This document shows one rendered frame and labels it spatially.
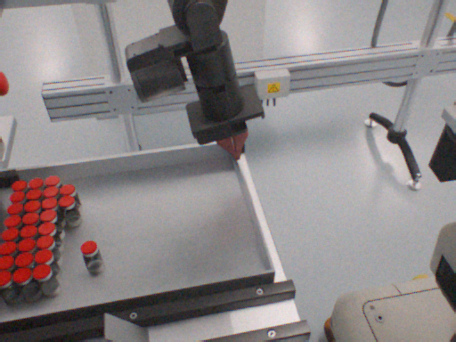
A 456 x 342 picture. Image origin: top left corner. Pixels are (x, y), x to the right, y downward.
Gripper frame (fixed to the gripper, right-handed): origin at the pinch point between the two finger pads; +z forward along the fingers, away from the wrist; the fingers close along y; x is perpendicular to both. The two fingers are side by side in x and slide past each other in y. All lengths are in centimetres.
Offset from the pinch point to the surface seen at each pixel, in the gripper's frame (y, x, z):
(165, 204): 12.6, 3.1, 2.9
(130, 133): 33, -85, 56
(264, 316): 2.7, 24.1, 5.0
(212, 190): 5.2, 1.7, 4.5
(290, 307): -0.7, 23.6, 5.8
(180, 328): 12.8, 23.5, 2.7
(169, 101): 15, -84, 46
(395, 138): -72, -84, 99
